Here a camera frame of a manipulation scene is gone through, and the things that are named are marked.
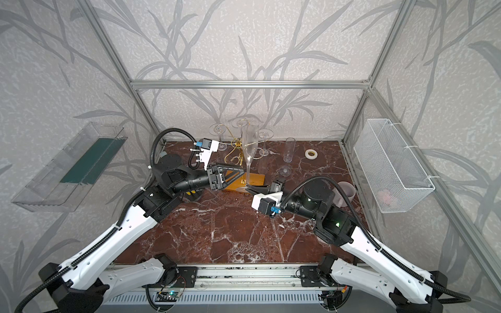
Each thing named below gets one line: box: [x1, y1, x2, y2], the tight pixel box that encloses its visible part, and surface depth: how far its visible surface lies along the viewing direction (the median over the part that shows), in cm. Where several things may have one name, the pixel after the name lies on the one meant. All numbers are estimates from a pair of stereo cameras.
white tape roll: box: [304, 148, 319, 160], surface depth 117 cm
